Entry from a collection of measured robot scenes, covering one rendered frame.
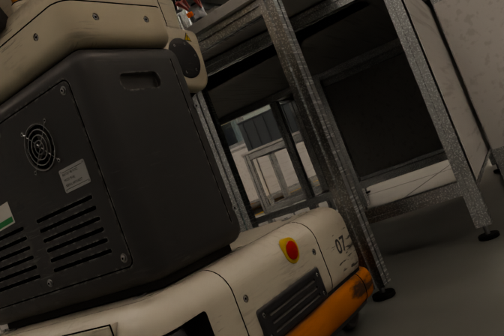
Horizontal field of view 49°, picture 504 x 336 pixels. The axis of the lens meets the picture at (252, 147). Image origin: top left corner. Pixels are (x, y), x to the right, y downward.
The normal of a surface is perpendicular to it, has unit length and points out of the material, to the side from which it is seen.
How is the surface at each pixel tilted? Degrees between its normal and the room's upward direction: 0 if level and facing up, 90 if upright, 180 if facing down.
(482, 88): 90
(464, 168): 90
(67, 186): 90
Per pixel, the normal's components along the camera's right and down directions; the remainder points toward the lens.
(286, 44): -0.54, 0.15
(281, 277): 0.76, -0.33
